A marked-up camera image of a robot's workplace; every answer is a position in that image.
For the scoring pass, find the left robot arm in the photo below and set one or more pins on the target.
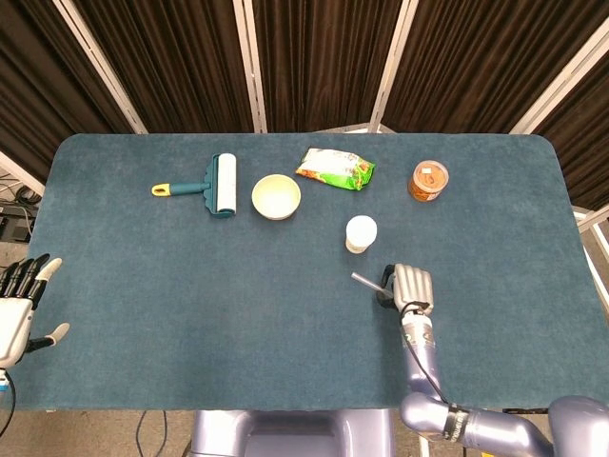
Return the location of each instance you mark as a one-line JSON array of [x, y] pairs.
[[4, 381]]

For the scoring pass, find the cream pink bowl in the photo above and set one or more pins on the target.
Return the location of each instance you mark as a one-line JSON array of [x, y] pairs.
[[276, 195]]

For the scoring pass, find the thin grey stick tool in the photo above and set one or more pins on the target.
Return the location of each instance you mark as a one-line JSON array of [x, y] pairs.
[[364, 280]]

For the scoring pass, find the blue table cloth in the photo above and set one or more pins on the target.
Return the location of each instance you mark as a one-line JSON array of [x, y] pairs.
[[214, 309]]

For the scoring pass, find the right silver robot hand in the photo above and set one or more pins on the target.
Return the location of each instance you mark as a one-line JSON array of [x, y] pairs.
[[413, 285]]

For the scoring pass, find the brown pleated curtain panel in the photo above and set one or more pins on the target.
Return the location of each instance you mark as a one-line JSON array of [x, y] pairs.
[[580, 143], [476, 57], [181, 62], [47, 71], [323, 57]]

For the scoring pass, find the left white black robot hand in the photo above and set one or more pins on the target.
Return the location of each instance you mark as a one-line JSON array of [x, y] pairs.
[[14, 328]]

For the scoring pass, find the green snack bag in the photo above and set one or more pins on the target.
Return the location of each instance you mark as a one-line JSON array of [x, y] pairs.
[[338, 166]]

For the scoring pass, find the black equipment box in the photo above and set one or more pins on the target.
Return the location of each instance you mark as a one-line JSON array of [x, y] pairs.
[[14, 226]]

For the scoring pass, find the white screen frame post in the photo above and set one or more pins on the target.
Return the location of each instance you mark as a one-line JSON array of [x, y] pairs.
[[523, 125], [21, 173], [382, 109], [592, 220], [259, 119], [135, 125]]

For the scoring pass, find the teal lint roller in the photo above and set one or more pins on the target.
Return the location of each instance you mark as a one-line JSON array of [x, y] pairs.
[[223, 185]]

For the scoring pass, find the small white bottle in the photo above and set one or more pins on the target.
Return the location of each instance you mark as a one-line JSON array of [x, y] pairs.
[[361, 228]]

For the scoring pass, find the right purple robot arm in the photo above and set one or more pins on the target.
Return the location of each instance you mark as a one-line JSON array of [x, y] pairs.
[[423, 362]]

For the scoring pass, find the orange lidded food cup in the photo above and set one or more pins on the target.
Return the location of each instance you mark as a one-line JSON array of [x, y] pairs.
[[428, 181]]

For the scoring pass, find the purple robot torso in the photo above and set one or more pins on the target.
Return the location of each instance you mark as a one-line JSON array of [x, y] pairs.
[[285, 433]]

